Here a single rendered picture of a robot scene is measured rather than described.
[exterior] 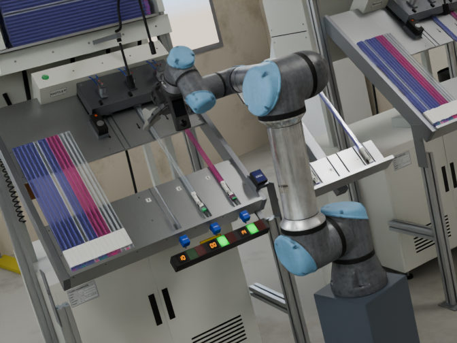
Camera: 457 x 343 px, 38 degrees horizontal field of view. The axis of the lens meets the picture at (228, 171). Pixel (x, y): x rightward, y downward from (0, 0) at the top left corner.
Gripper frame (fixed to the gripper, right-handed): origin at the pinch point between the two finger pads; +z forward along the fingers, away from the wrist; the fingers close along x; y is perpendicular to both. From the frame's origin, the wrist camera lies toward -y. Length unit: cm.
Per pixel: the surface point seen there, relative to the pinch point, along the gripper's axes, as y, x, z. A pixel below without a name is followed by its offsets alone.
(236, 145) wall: 133, -209, 353
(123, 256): -35.1, 30.4, 3.4
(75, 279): -35, 45, 5
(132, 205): -19.3, 19.4, 7.6
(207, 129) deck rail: -0.1, -19.1, 12.9
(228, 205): -31.7, -8.4, 5.2
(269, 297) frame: -59, -21, 40
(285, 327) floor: -67, -41, 84
